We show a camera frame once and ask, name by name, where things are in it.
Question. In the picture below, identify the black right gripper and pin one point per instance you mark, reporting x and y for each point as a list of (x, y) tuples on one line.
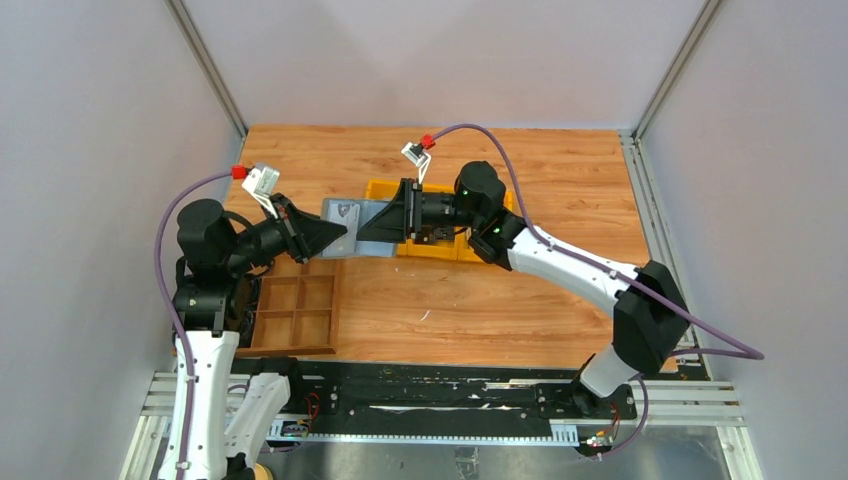
[(402, 220)]

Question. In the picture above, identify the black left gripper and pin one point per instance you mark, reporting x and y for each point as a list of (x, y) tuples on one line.
[(303, 233)]

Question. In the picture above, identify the silver VIP card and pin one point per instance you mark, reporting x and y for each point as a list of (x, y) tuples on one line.
[(344, 212)]

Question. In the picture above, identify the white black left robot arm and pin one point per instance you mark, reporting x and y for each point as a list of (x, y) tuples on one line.
[(209, 444)]

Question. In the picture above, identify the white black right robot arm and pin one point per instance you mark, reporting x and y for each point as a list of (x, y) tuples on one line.
[(644, 303)]

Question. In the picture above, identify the yellow bin with black cards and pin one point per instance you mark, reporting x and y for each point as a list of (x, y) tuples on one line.
[(444, 250)]

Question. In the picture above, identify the yellow bin with silver cards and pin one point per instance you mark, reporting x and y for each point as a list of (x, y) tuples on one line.
[(385, 190)]

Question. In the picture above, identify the black VIP card stack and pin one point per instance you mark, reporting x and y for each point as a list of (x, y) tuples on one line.
[(436, 234)]

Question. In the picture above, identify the wooden compartment tray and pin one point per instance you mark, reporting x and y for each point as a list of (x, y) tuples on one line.
[(297, 310)]

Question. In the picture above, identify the dark rolled belts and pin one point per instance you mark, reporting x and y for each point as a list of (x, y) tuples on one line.
[(218, 303)]

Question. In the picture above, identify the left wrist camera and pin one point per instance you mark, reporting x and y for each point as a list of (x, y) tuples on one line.
[(260, 183)]

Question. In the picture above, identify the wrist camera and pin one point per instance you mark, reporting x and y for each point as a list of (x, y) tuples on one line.
[(419, 157), (260, 183)]

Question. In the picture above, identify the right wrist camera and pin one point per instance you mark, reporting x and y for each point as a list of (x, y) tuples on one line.
[(419, 157)]

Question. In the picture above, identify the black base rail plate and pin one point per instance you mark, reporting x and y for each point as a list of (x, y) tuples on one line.
[(383, 400)]

